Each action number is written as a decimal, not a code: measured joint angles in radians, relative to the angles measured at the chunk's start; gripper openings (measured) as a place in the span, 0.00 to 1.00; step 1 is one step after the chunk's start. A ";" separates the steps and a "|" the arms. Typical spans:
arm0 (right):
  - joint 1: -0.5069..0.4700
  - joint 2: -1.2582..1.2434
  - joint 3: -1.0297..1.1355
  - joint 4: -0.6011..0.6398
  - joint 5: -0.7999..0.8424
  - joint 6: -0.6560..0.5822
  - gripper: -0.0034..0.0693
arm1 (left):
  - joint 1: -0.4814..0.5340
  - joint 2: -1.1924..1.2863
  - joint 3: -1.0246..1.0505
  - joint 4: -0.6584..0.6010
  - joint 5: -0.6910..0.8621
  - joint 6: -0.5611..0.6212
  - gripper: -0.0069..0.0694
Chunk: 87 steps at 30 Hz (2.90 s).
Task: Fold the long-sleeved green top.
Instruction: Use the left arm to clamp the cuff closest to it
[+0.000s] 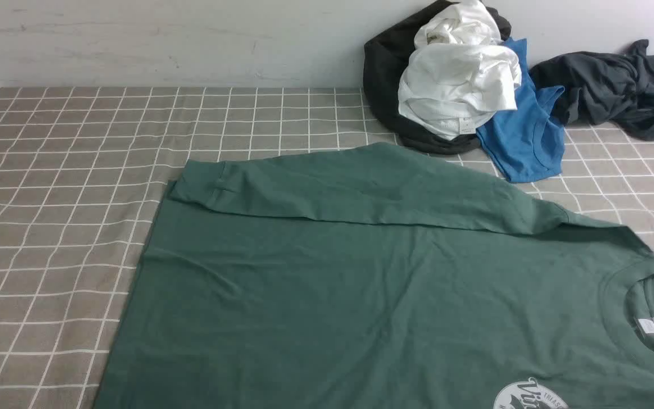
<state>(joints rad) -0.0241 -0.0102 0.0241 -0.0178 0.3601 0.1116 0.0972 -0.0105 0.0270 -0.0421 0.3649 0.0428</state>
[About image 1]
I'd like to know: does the dark grey crumpled garment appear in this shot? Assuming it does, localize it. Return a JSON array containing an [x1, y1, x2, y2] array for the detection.
[[529, 39, 654, 141]]

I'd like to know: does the black garment in pile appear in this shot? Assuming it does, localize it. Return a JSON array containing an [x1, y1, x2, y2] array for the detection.
[[363, 1, 512, 155]]

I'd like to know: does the white garment in pile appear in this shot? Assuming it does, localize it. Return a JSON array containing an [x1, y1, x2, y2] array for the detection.
[[397, 1, 522, 140]]

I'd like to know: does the blue shirt in pile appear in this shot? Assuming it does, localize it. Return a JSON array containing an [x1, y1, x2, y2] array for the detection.
[[477, 38, 565, 183]]

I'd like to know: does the green long-sleeved shirt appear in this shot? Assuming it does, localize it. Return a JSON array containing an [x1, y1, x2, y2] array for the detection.
[[94, 143, 654, 408]]

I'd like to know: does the grey checked tablecloth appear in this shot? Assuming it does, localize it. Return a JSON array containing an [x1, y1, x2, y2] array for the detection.
[[0, 86, 654, 408]]

